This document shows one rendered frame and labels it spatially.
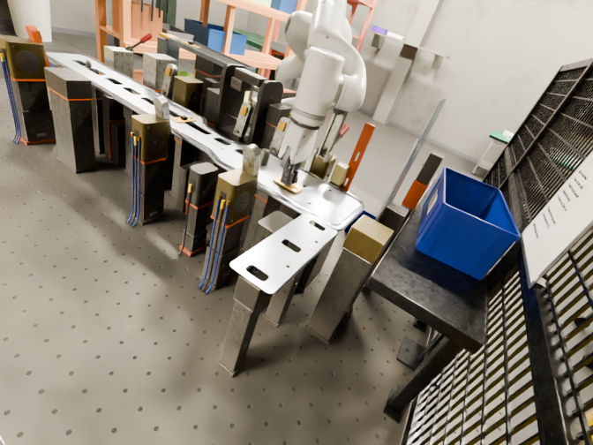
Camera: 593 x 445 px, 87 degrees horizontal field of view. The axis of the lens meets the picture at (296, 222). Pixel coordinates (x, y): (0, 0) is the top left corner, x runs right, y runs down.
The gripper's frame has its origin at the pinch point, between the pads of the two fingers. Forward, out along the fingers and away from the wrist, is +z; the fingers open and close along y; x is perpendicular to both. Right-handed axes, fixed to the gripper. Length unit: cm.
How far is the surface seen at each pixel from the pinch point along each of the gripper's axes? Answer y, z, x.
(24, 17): -181, 75, -555
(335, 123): -20.4, -13.0, -0.1
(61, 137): 16, 22, -83
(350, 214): -4.2, 3.4, 19.1
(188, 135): 2.7, 3.2, -35.9
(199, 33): -210, 10, -251
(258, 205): 0.6, 13.3, -6.7
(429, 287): 12.8, 0.1, 43.1
